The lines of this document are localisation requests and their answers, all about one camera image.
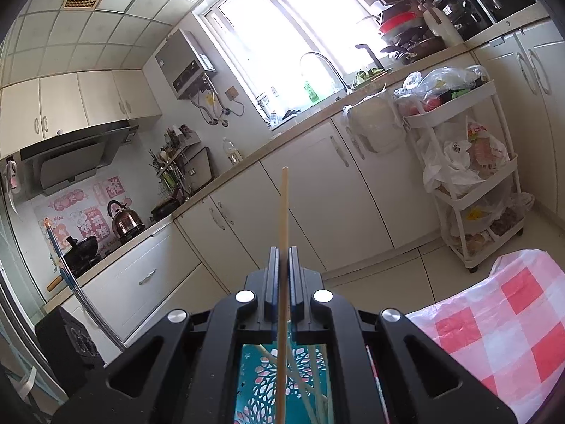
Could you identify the silver water heater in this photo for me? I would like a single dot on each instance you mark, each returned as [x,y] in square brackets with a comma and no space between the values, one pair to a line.
[181,62]

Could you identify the black wok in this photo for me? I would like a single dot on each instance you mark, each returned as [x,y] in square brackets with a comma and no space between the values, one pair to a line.
[81,249]

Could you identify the clear oil bottle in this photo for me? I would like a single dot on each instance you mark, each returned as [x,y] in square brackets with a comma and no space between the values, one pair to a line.
[233,154]

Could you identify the green vegetables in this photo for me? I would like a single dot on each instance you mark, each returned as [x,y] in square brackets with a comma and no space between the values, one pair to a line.
[366,77]

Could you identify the wall socket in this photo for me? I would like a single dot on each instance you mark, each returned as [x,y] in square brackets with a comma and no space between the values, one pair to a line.
[231,92]

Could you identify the pink hanging cloth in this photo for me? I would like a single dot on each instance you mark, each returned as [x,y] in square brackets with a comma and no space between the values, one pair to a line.
[12,179]

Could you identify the steel range hood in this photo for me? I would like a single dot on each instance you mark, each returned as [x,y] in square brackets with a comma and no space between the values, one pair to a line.
[70,159]

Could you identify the teal floral plastic basket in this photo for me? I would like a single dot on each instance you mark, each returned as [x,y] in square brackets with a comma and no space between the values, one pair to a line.
[256,388]

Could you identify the white trolley cart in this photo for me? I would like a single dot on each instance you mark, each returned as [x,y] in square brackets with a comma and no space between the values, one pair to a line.
[441,114]

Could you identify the white drawer cabinet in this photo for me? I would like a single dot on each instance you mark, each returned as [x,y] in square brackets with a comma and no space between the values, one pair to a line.
[145,274]

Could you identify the beige countertop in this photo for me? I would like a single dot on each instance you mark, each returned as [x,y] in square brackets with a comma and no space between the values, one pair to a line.
[249,165]

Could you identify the red white checked tablecloth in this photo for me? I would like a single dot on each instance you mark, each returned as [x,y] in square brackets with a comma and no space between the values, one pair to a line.
[507,318]

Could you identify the steel kettle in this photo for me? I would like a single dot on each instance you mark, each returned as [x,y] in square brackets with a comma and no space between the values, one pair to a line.
[126,225]

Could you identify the white thermos jug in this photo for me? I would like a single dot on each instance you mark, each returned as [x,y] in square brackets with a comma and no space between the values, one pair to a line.
[441,26]

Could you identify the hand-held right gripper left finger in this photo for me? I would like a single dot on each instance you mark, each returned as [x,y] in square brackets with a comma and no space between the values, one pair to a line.
[274,291]

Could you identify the white double-door cabinet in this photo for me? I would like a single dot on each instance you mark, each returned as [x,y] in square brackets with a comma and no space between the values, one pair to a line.
[525,106]

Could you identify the pink wall stickers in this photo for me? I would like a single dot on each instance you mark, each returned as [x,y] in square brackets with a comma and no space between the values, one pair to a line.
[92,225]

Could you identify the blue metal mop pole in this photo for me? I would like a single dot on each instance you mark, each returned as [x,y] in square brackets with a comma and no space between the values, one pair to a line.
[84,291]

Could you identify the black textured box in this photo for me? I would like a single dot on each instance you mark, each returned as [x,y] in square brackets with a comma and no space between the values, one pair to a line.
[66,335]

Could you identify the white wall cabinets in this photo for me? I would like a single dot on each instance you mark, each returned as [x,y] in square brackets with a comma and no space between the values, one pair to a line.
[62,101]

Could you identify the clear plastic bags pile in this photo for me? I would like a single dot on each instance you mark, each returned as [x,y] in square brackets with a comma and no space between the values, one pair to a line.
[441,81]

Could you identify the kitchen window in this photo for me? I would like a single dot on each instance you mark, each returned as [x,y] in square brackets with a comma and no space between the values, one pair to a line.
[273,44]

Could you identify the white plastic bag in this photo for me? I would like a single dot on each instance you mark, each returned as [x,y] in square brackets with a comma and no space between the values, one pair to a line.
[446,163]

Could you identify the printed plastic bag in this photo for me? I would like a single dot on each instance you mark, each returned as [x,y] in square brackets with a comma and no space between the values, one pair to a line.
[483,145]

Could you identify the curved steel faucet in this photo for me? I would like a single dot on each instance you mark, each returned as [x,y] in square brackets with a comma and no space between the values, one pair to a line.
[314,53]

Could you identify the clear plastic bag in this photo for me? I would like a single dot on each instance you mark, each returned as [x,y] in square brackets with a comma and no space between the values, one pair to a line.
[481,216]

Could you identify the long bamboo chopstick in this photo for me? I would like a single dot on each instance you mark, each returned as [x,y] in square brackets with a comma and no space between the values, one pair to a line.
[284,212]

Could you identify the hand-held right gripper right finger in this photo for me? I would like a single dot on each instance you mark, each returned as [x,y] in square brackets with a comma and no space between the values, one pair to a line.
[292,291]

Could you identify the utensil rack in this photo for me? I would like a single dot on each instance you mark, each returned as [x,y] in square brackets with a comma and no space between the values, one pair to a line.
[176,172]

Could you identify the row of bamboo chopsticks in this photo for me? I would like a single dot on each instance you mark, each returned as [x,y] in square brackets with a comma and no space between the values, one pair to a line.
[267,355]

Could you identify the green dish soap bottle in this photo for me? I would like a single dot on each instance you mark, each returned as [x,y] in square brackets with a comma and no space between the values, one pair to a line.
[311,93]

